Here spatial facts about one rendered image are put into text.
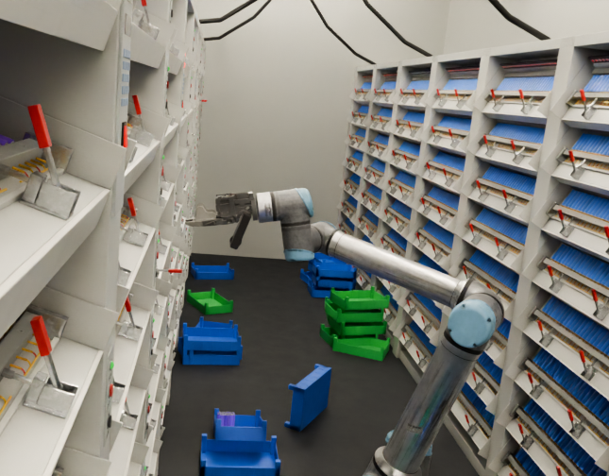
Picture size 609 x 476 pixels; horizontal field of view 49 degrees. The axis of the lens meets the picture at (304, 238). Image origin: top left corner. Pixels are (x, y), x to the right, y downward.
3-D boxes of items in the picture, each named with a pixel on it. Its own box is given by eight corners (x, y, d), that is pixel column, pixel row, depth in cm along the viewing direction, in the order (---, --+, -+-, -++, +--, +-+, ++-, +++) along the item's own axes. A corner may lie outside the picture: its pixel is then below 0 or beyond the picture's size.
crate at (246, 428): (212, 427, 289) (213, 408, 290) (259, 428, 292) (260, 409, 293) (214, 440, 260) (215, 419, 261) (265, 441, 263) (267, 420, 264)
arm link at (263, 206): (271, 218, 206) (274, 224, 197) (255, 220, 206) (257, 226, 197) (268, 189, 204) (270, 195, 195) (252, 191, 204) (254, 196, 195)
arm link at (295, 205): (315, 220, 198) (312, 186, 197) (274, 225, 197) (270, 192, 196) (312, 217, 207) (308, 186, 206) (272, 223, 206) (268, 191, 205)
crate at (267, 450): (274, 452, 273) (276, 434, 272) (279, 481, 254) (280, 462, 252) (200, 450, 269) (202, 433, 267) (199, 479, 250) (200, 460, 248)
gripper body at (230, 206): (213, 195, 202) (253, 190, 203) (217, 222, 204) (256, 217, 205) (213, 198, 194) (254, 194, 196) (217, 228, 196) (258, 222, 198)
